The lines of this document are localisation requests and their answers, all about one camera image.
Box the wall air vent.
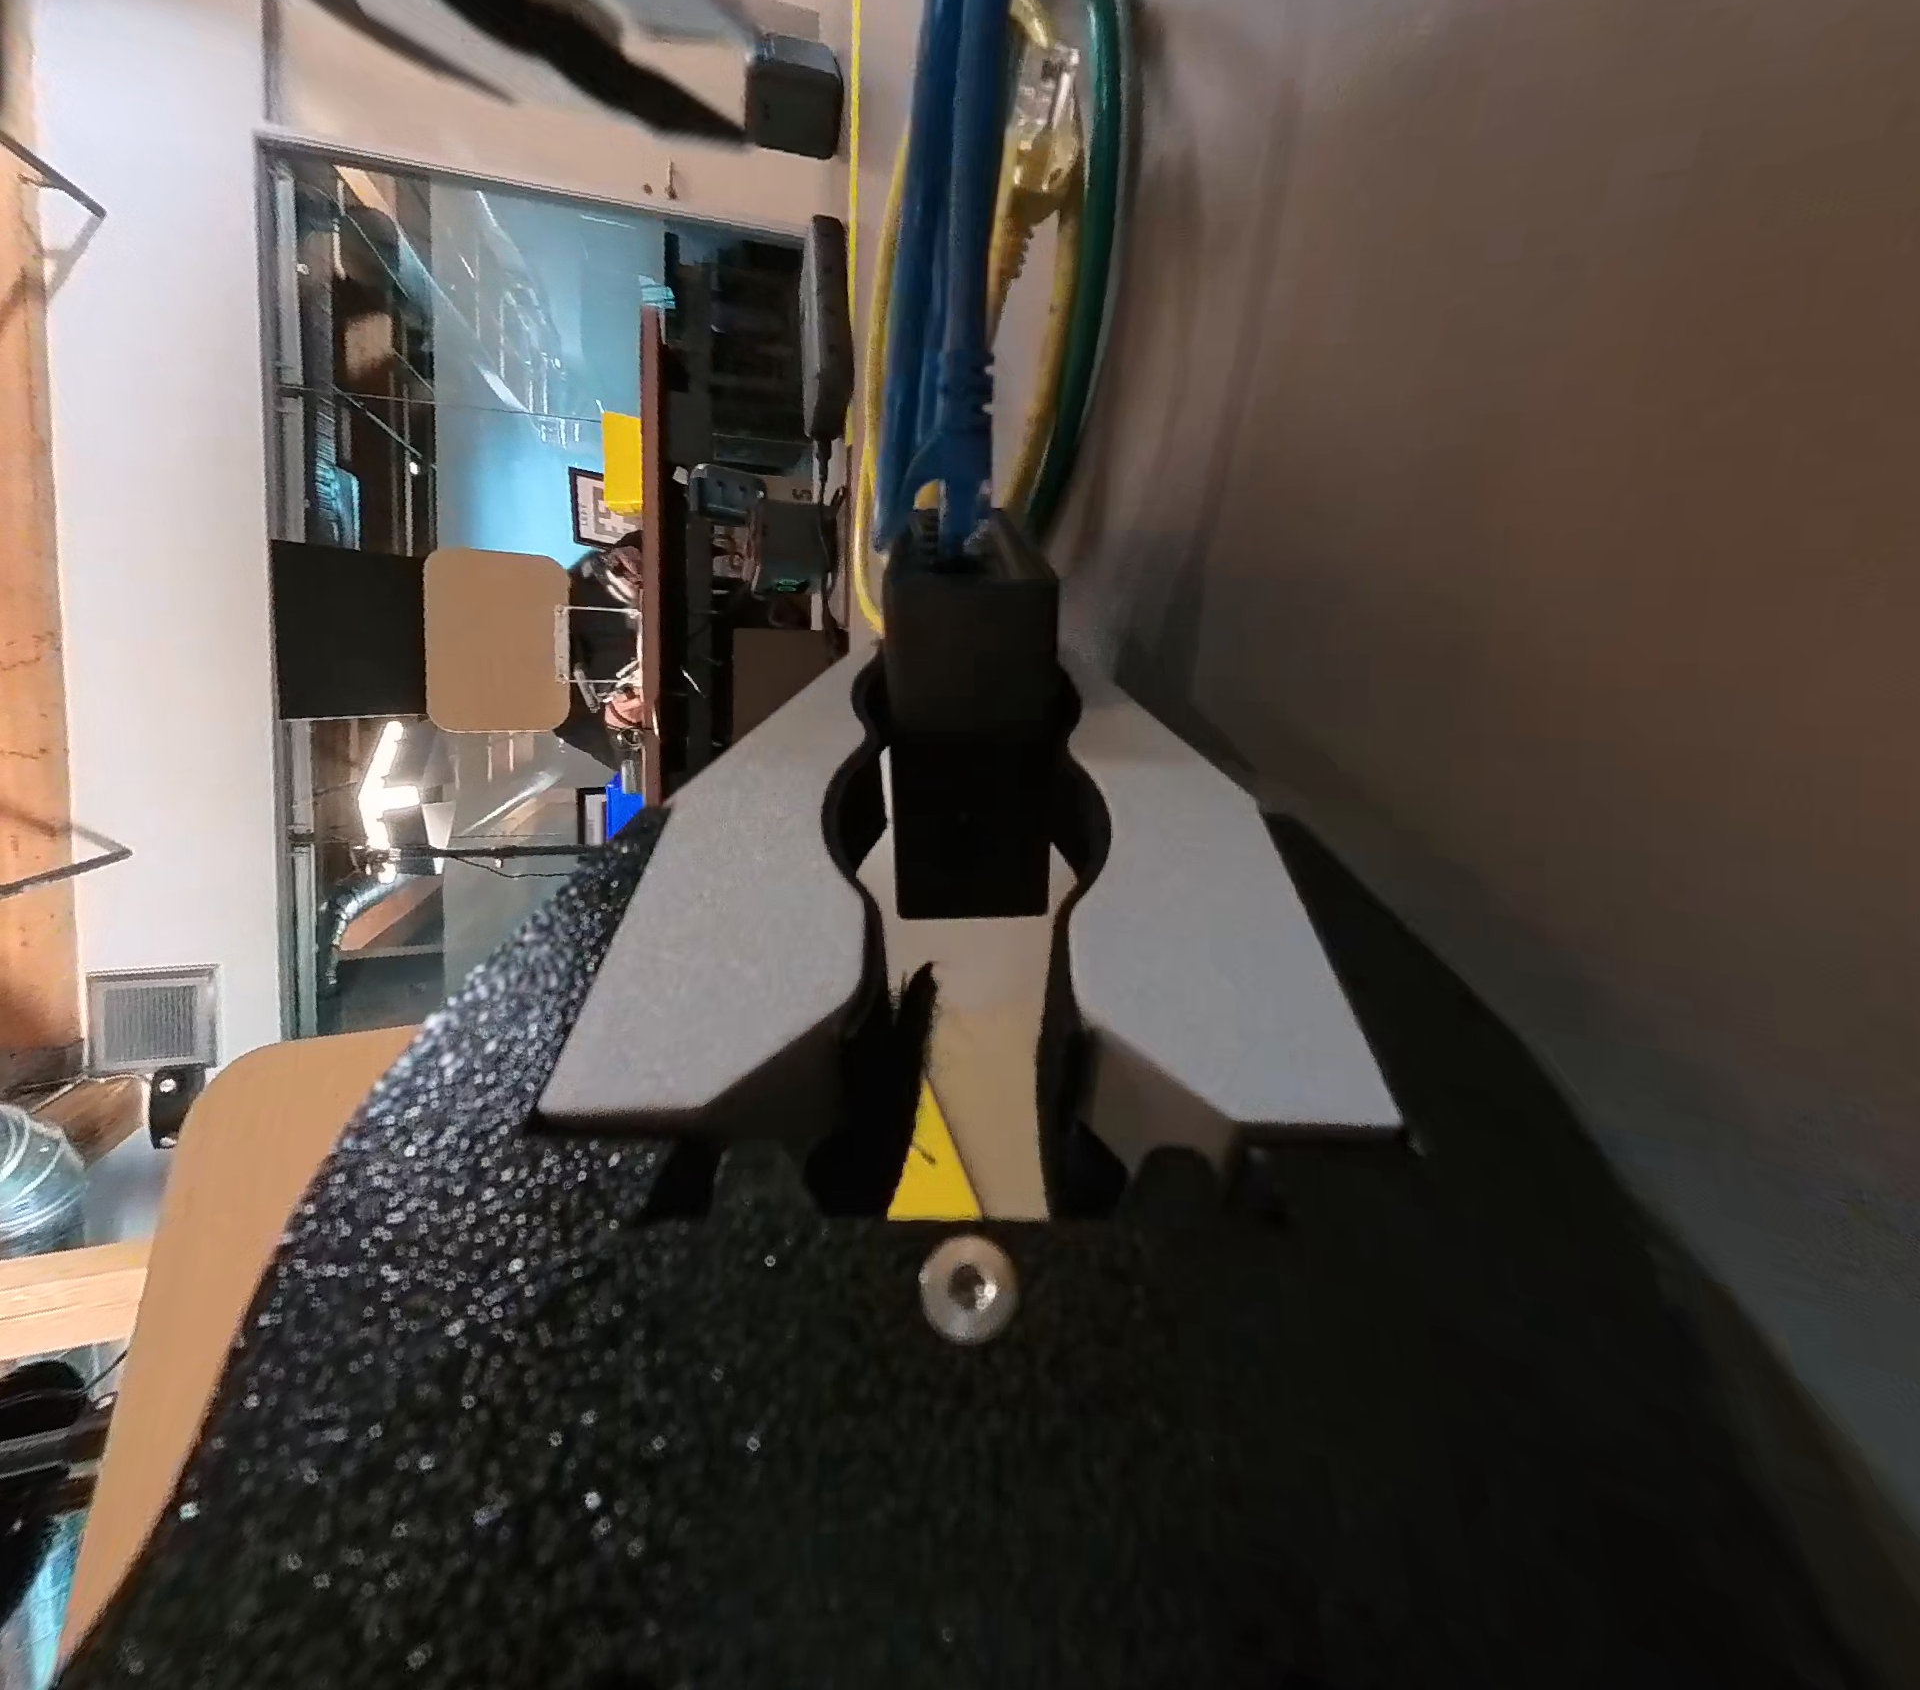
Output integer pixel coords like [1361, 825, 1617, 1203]
[86, 966, 222, 1071]

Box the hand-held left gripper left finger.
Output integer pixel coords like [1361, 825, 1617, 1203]
[537, 652, 891, 1139]

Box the small wooden screen board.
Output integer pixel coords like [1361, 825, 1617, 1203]
[424, 546, 576, 732]

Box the large wooden screen board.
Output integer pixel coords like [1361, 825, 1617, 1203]
[61, 1025, 438, 1654]

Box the black ethernet switch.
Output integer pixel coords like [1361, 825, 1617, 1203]
[883, 512, 1063, 922]

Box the black fabric panel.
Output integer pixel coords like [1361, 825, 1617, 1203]
[271, 541, 438, 719]

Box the wooden post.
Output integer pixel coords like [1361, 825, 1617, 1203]
[0, 0, 81, 1048]

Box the yellow ethernet cable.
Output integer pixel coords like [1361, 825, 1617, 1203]
[845, 0, 1095, 641]

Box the brown wooden desk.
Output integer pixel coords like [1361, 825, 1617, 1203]
[636, 302, 672, 807]

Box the green ethernet cable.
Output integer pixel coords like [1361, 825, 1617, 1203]
[1017, 0, 1146, 540]

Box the black power adapter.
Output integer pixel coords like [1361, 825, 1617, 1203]
[798, 213, 858, 448]

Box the black battery charger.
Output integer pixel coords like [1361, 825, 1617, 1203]
[690, 461, 841, 599]

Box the blue ethernet cable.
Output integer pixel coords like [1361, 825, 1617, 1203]
[867, 0, 1080, 567]

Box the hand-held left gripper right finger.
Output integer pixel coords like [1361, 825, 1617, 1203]
[1051, 661, 1408, 1156]

